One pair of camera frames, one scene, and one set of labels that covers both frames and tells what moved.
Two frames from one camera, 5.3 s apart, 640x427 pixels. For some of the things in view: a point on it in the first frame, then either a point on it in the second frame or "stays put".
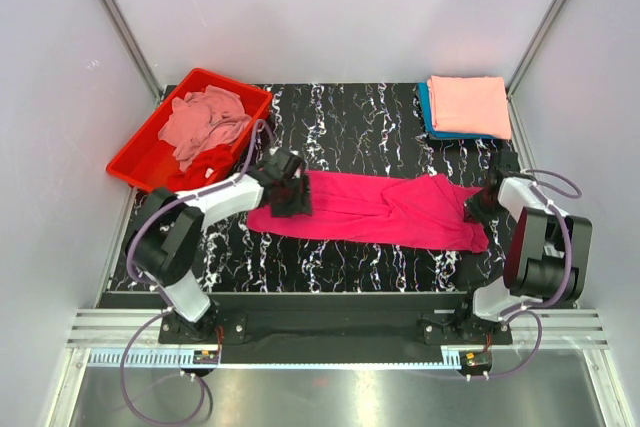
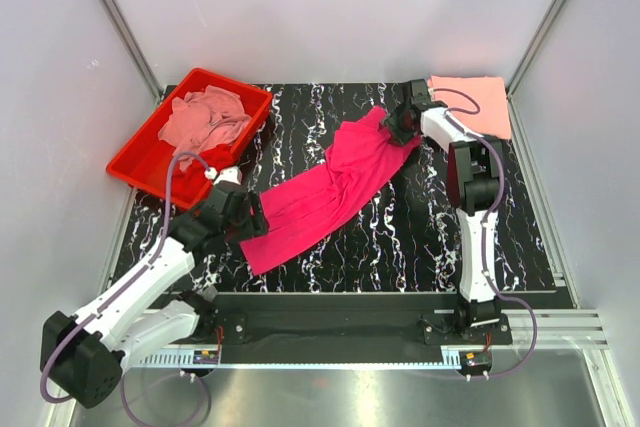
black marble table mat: [365, 130] stays put
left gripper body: [296, 200] -> [246, 226]
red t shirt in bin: [205, 169] stays put
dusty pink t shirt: [203, 120] stays put
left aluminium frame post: [121, 20] stays put
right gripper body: [481, 208] -> [396, 123]
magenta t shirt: [426, 211] -> [359, 160]
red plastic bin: [149, 160] stays put
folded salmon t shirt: [472, 106] stays put
